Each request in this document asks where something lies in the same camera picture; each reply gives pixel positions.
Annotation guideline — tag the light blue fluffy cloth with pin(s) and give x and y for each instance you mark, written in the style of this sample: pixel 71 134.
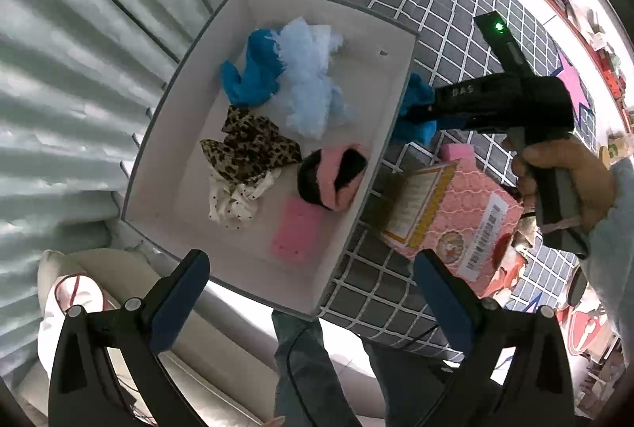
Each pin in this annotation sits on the light blue fluffy cloth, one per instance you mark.
pixel 307 85

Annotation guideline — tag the person's jeans leg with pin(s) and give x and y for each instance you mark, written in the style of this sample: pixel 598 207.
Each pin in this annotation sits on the person's jeans leg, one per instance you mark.
pixel 396 387
pixel 307 382

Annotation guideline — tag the cream polka dot scrunchie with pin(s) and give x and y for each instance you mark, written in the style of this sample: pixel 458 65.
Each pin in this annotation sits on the cream polka dot scrunchie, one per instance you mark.
pixel 233 204

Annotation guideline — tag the pale green curtain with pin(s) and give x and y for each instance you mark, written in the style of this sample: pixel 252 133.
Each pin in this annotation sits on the pale green curtain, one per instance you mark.
pixel 74 85

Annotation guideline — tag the red and white packaging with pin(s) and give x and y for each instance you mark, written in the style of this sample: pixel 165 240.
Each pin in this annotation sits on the red and white packaging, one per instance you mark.
pixel 589 328

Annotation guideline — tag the blue fuzzy sock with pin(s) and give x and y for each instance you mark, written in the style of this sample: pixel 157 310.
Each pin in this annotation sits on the blue fuzzy sock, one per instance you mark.
pixel 252 75
pixel 413 90

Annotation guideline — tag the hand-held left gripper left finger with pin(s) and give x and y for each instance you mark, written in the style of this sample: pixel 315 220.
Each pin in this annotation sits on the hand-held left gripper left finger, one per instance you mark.
pixel 178 303

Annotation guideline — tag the person's right hand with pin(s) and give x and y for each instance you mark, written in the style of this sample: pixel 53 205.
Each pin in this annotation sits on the person's right hand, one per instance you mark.
pixel 589 179

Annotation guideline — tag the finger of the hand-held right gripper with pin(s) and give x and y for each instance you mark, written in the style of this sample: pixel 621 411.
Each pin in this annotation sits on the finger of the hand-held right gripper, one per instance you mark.
pixel 448 123
pixel 421 111

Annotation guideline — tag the white storage box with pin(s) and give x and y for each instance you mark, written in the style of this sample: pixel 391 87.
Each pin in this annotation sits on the white storage box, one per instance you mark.
pixel 173 189

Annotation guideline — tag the leopard print scrunchie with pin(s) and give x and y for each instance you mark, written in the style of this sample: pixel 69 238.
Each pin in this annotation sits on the leopard print scrunchie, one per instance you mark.
pixel 247 144

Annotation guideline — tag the pink star sticker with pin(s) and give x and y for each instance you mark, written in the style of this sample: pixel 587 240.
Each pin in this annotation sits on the pink star sticker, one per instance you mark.
pixel 574 77

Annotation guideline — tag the pink and black fuzzy sock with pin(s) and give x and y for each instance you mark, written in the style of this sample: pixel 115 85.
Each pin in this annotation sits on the pink and black fuzzy sock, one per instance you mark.
pixel 332 189

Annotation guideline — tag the pink printed carton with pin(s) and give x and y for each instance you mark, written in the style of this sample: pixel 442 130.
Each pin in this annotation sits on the pink printed carton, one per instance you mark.
pixel 465 209

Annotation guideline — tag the white cloth bag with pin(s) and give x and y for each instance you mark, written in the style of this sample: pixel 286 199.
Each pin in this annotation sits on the white cloth bag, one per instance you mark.
pixel 74 288

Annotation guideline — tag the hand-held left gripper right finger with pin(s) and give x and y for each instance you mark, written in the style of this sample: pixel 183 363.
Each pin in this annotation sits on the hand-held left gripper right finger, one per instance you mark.
pixel 446 308

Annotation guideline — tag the pink sponge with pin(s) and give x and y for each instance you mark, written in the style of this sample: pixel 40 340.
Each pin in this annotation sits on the pink sponge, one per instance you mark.
pixel 458 153
pixel 294 233

